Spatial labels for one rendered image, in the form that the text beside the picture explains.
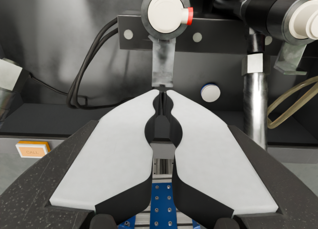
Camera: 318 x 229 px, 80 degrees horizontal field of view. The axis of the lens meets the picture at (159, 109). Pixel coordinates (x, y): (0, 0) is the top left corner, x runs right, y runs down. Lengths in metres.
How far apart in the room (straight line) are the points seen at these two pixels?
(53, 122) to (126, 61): 0.19
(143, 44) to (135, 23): 0.02
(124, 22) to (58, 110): 0.29
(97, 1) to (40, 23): 0.12
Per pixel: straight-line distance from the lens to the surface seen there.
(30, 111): 0.50
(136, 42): 0.24
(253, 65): 0.18
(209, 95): 0.42
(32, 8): 0.44
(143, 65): 0.40
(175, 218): 0.72
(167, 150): 0.36
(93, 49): 0.23
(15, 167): 2.27
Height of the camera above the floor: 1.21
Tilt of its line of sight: 58 degrees down
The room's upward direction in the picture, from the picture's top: 179 degrees counter-clockwise
